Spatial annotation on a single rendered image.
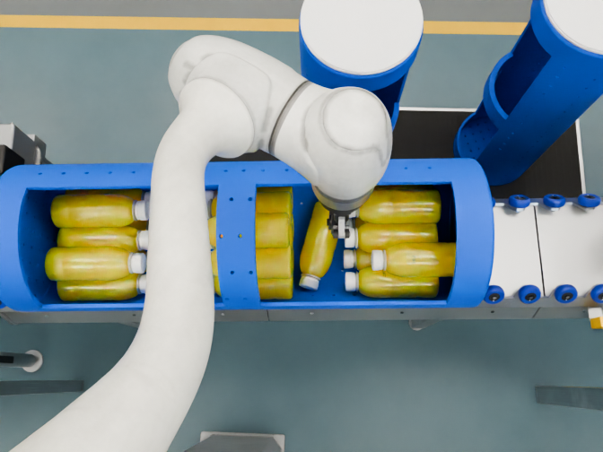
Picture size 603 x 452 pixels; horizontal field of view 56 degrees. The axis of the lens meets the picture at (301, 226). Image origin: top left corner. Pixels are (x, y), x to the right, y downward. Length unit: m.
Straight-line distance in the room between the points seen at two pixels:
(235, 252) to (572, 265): 0.75
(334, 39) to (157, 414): 1.04
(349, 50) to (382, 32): 0.09
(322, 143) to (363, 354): 1.61
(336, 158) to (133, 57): 2.09
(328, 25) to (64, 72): 1.59
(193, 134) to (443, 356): 1.72
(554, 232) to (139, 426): 1.10
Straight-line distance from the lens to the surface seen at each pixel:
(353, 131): 0.61
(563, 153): 2.36
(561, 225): 1.39
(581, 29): 1.47
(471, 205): 1.01
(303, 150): 0.65
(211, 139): 0.64
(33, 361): 2.36
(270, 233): 1.03
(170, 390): 0.45
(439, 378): 2.21
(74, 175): 1.11
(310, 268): 1.15
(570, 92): 1.60
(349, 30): 1.36
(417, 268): 1.08
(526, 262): 1.34
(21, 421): 2.42
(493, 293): 1.25
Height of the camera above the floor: 2.16
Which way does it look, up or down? 75 degrees down
